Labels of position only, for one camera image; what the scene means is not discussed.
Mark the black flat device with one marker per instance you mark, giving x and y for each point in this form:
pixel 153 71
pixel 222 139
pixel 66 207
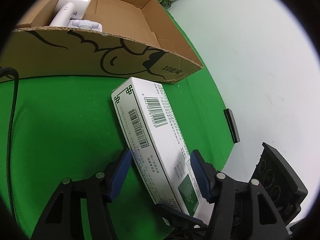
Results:
pixel 231 126

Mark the white medicine box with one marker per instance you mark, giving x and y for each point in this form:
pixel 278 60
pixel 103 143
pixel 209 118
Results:
pixel 155 130

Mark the large cardboard box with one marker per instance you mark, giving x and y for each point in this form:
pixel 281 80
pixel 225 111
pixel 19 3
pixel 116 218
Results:
pixel 75 52

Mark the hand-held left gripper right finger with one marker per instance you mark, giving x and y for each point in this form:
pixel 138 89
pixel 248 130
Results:
pixel 200 177

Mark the white phone stand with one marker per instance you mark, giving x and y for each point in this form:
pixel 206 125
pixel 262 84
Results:
pixel 85 25

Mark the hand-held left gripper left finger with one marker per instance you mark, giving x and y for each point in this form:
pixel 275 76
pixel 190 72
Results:
pixel 120 175

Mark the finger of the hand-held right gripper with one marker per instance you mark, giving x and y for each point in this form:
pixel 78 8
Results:
pixel 175 216

